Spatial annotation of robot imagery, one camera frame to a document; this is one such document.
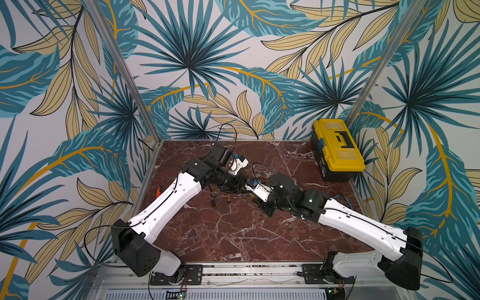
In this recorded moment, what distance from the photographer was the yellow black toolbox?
921 millimetres

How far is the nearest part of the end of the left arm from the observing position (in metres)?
0.62

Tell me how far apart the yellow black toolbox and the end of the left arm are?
531 millimetres
